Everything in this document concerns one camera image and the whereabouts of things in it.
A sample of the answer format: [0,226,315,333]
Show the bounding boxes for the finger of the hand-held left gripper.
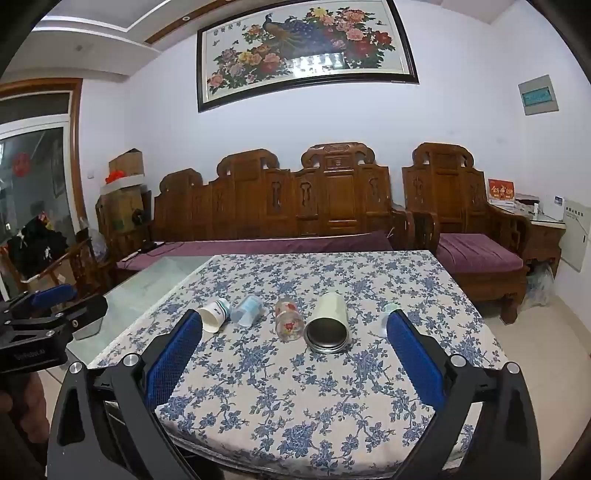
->
[7,284,78,320]
[9,295,109,343]

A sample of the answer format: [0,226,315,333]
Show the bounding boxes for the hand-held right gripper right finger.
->
[385,309,541,480]

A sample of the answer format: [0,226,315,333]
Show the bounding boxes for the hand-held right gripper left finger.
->
[46,309,204,480]

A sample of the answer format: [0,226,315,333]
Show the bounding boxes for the white paper cup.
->
[198,298,230,334]

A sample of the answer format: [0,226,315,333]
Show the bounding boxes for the small translucent cup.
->
[379,302,402,337]

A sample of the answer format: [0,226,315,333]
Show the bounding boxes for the clear plastic cup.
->
[230,295,265,329]

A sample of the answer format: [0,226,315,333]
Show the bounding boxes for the cream steel tumbler cup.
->
[303,291,354,355]

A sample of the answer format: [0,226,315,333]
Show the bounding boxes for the floral glass cup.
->
[274,298,305,343]

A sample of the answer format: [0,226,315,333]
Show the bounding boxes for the person's left hand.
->
[11,369,51,446]

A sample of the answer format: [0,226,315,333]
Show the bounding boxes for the wooden round-back chair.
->
[0,237,112,302]

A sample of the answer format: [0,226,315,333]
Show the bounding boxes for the dark clothes pile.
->
[8,213,69,278]

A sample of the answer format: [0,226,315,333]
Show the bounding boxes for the large cardboard box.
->
[98,185,145,235]

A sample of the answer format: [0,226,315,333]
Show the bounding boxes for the blue floral tablecloth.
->
[88,251,506,478]

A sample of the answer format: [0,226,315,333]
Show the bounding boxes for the purple armchair cushion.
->
[436,233,525,278]

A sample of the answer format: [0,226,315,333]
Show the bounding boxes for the purple sofa cushion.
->
[115,231,393,273]

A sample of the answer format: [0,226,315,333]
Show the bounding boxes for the clear plastic bag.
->
[525,262,556,308]

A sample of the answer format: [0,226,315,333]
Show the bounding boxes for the small cardboard box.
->
[108,148,145,185]

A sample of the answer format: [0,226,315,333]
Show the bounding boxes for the carved wooden armchair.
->
[401,142,533,325]

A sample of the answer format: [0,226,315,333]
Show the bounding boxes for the wooden side table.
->
[525,216,567,278]

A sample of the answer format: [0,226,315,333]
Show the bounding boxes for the red gift box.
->
[488,178,516,205]

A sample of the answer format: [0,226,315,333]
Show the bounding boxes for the carved wooden sofa bench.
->
[113,142,416,287]

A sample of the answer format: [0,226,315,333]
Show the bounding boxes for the white boxes on side table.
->
[513,193,567,219]

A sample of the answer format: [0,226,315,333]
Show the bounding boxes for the framed peacock painting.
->
[196,0,420,114]

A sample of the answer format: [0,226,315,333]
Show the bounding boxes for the wooden door frame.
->
[0,78,89,298]

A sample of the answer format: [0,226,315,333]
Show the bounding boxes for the white wall panel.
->
[560,198,591,274]

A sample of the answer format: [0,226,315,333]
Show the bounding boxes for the grey wall electrical panel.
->
[517,74,560,116]

